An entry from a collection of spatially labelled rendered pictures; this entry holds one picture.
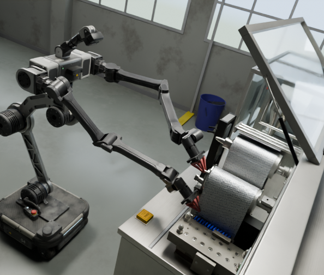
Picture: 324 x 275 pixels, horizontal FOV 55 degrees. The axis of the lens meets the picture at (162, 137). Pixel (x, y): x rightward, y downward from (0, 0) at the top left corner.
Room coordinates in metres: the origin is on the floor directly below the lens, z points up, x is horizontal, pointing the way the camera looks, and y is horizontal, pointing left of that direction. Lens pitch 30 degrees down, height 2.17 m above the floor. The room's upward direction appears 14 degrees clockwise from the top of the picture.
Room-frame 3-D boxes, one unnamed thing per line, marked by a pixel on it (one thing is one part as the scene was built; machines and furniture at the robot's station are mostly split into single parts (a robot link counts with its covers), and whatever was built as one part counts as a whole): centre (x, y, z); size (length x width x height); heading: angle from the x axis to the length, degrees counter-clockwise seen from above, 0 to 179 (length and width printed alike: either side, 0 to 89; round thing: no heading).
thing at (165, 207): (2.14, -0.74, 0.88); 2.52 x 0.66 x 0.04; 154
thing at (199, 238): (1.08, -0.36, 1.00); 0.40 x 0.16 x 0.06; 64
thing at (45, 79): (1.48, 0.67, 1.45); 0.09 x 0.08 x 0.12; 161
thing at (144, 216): (1.27, -0.01, 0.91); 0.07 x 0.07 x 0.02; 64
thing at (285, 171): (1.41, -0.67, 1.33); 0.07 x 0.07 x 0.07; 64
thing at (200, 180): (1.36, -0.27, 1.05); 0.06 x 0.05 x 0.31; 64
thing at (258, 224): (1.28, -0.46, 1.00); 0.33 x 0.07 x 0.20; 64
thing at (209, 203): (1.21, -0.37, 1.10); 0.23 x 0.01 x 0.18; 64
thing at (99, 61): (1.95, 0.50, 1.45); 0.09 x 0.08 x 0.12; 161
